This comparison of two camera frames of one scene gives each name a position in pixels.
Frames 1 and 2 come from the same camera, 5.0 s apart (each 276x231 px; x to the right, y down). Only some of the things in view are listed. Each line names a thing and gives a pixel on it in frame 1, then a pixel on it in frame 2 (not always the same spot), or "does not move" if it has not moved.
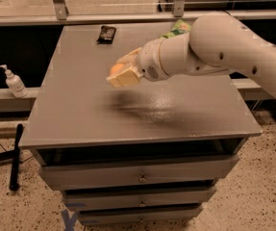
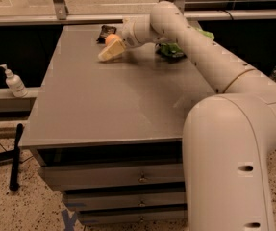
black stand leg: (9, 157) does not move
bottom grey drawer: (124, 215) does not move
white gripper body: (148, 60) -> (130, 35)
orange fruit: (116, 67) -> (112, 38)
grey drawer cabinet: (149, 152) does not move
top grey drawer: (54, 177) does not move
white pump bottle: (14, 83) does not move
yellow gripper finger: (124, 78) -> (114, 49)
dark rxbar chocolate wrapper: (107, 35) does not move
